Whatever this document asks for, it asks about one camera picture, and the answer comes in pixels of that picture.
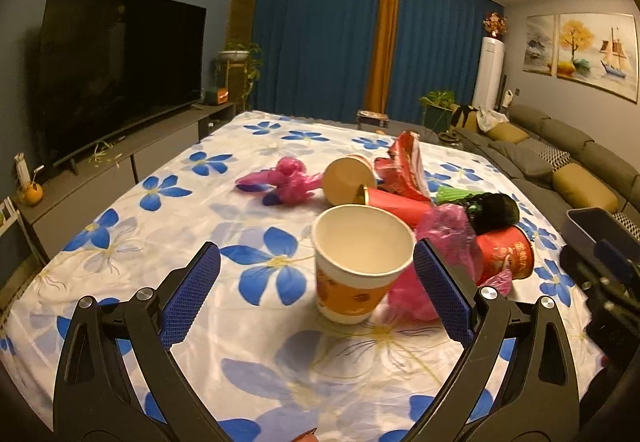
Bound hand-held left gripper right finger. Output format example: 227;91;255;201
400;238;583;442

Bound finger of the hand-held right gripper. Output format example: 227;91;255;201
562;249;640;358
594;238;640;283

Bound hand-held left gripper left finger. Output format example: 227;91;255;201
52;241;236;442

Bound grey plastic bin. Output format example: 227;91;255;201
566;207;640;248

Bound red paper cup gold interior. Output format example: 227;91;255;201
361;187;436;229

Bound white paper cup orange print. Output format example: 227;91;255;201
311;204;415;325

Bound black white patterned cushion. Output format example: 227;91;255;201
612;211;640;240
530;139;573;168

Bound pink plastic bag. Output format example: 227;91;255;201
387;203;513;323
235;156;324;208

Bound red tin can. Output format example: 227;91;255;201
475;224;536;284

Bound large mustard cushion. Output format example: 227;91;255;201
552;164;621;214

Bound blue floral tablecloth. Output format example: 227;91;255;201
0;109;608;442

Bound black plastic bag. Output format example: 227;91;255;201
467;192;521;236

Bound green foam net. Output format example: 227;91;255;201
434;187;483;206

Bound grey sofa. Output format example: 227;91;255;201
452;103;640;243

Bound red snack wrapper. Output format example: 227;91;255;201
375;131;434;203

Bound grey cushion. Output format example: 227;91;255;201
492;140;553;179

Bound grey television cabinet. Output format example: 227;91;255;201
12;102;236;265

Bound brown paper cup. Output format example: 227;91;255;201
322;153;379;206

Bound small mustard cushion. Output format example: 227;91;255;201
487;123;530;144

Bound black cloth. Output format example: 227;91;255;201
456;104;481;130

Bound white cloth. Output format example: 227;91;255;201
477;107;509;129

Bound dark printed box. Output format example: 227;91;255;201
356;110;390;127

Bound yellow gourd ornament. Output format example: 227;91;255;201
19;181;45;208

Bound green potted plant dark pot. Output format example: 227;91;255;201
419;90;457;133

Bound sailboat painting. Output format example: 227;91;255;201
555;12;640;104

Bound wooden plant stand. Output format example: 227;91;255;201
214;59;251;110

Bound white standing air conditioner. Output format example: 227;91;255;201
472;37;506;113

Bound small grey landscape painting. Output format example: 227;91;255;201
524;14;557;76

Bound black flat television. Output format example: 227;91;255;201
32;0;208;169

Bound trailing potted plant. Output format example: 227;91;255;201
217;39;264;110

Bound blue curtain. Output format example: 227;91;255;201
387;0;507;133
250;0;383;115

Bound orange flower arrangement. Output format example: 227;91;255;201
482;12;507;40

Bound orange curtain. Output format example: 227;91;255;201
364;0;403;115

